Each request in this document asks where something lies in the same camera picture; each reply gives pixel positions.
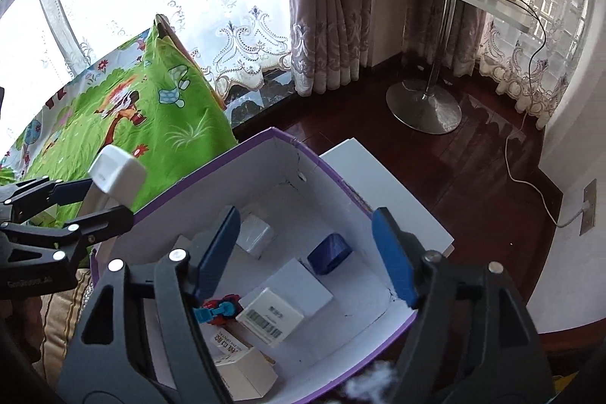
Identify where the black cable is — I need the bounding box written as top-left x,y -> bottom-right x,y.
514,0 -> 549,73

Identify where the yellow object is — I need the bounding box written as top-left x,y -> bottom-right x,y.
551,373 -> 581,390

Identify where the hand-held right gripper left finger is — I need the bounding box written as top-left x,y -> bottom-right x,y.
57,205 -> 243,404

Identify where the dark blue box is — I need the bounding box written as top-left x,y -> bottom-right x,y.
307,232 -> 353,276

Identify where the white box with printed label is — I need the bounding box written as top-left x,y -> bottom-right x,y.
235,287 -> 305,349

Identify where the silvery white box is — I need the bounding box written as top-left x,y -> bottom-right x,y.
235,214 -> 276,260

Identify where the chrome desk stand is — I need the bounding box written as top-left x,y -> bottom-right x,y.
386,0 -> 462,135

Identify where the red blue toy robot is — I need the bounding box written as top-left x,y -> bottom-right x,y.
193,294 -> 244,329

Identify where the dark marble window sill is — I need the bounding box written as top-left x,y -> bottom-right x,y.
222,63 -> 297,130

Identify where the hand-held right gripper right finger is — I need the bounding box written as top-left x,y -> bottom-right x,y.
372,207 -> 556,404

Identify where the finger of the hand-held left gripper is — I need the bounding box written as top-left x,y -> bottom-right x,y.
0,177 -> 95,225
0,205 -> 136,266

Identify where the small white box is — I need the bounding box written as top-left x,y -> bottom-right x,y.
83,145 -> 147,220

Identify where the purple-edged white cardboard box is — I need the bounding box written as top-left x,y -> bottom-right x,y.
87,127 -> 420,404

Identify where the white cable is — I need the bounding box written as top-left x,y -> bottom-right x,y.
503,111 -> 590,229

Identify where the white fluff tuft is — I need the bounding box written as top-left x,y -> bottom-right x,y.
343,361 -> 398,402

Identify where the white low table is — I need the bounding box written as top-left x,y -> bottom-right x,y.
319,138 -> 455,256

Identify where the green cartoon printed cloth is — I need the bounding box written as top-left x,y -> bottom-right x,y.
0,23 -> 240,229

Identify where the large white box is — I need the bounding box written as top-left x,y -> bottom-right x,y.
258,258 -> 334,320

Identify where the wall socket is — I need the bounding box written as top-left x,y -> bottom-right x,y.
580,179 -> 598,237

